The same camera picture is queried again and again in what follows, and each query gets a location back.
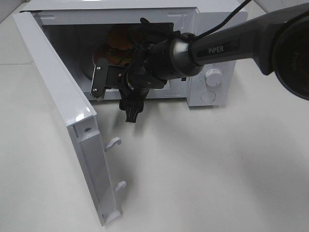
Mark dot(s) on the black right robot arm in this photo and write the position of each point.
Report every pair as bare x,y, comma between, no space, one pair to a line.
278,42

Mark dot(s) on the burger with cheese and lettuce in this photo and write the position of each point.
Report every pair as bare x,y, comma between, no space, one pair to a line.
118,41

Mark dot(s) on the white microwave knob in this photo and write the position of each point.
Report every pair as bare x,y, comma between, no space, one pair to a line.
213,77

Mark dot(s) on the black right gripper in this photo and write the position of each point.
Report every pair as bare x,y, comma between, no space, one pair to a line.
130,73

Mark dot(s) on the glass microwave turntable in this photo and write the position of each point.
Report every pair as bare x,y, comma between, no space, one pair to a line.
87,67

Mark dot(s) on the pink speckled plate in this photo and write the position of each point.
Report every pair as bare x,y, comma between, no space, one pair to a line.
100,52

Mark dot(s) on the white microwave door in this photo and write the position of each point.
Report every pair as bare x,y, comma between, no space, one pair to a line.
75,114

